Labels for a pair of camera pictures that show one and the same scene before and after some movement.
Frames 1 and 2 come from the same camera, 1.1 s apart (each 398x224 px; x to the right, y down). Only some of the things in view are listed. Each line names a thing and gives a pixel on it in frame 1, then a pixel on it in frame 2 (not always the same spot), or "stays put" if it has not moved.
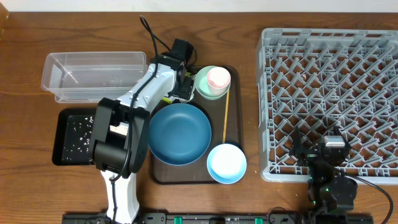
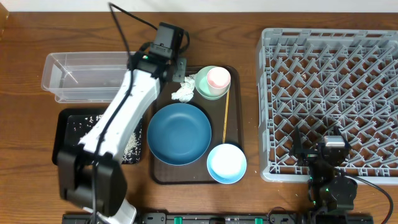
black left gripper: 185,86 -> 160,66
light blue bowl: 226,163 stays put
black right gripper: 308,155 stays put
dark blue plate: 180,134 stays put
